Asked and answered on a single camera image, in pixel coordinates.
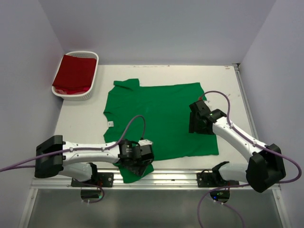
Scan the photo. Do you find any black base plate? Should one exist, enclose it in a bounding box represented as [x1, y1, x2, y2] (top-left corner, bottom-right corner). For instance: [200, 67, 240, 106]
[71, 172, 114, 188]
[196, 171, 239, 188]

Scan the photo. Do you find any red t shirt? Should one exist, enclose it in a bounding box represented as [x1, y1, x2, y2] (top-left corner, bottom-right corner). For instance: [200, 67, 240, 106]
[52, 55, 97, 95]

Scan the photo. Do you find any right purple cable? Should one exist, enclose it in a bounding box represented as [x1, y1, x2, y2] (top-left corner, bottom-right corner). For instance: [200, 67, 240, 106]
[198, 90, 301, 228]

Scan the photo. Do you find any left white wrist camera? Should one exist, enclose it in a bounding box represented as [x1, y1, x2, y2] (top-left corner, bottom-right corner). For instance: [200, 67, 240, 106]
[138, 139, 153, 146]

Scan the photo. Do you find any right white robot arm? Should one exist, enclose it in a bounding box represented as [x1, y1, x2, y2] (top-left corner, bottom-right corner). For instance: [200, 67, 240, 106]
[189, 100, 286, 193]

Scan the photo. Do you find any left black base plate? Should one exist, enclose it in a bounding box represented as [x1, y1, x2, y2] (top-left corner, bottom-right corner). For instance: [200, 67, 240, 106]
[71, 172, 114, 188]

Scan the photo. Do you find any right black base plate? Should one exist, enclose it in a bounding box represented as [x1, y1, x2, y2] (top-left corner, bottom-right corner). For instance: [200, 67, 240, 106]
[196, 171, 239, 188]

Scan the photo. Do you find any white plastic basket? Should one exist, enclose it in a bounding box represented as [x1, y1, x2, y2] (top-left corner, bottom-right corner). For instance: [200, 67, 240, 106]
[51, 51, 99, 101]

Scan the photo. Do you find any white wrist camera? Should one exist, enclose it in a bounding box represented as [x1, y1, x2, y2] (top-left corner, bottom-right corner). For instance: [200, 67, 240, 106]
[138, 139, 153, 146]
[198, 96, 212, 105]

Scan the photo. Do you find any green t shirt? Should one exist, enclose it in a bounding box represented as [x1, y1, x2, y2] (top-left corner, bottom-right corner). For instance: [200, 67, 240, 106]
[103, 78, 219, 184]

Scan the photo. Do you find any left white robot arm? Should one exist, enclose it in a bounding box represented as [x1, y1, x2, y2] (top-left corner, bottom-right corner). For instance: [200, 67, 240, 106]
[34, 135, 154, 182]

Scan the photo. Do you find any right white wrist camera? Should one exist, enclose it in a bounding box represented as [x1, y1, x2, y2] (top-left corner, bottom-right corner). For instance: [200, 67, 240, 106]
[198, 96, 212, 105]

